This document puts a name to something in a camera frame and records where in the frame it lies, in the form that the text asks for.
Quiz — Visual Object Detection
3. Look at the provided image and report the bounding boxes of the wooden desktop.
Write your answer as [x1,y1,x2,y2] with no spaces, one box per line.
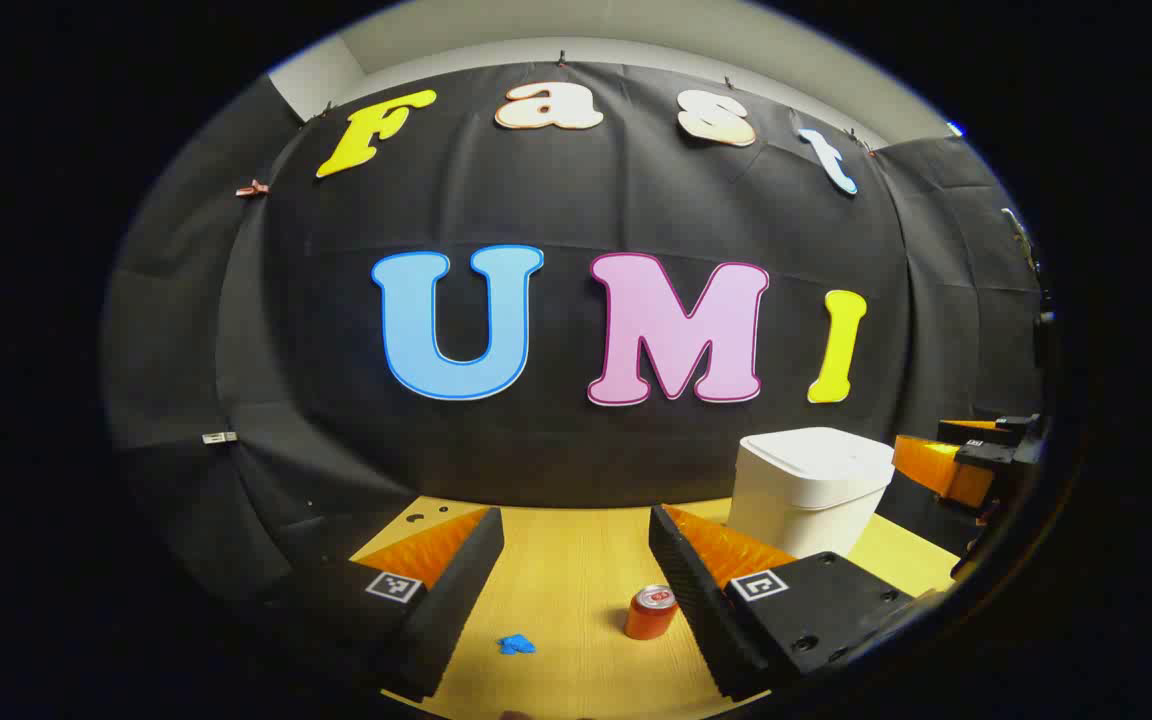
[348,497,959,720]

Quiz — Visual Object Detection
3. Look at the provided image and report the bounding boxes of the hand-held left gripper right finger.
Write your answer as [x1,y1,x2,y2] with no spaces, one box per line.
[648,502,938,702]

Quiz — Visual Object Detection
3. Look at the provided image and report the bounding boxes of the white desktop garbage bin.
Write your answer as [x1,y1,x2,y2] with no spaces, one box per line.
[726,427,897,559]

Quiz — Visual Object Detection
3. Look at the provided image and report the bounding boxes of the black backdrop cloth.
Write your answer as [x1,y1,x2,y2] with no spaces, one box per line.
[101,60,1052,641]

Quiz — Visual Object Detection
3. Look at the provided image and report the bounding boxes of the orange pop can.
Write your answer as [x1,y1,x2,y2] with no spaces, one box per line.
[624,584,680,642]

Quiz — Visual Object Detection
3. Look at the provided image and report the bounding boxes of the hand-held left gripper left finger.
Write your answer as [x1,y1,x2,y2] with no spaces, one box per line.
[264,505,506,704]

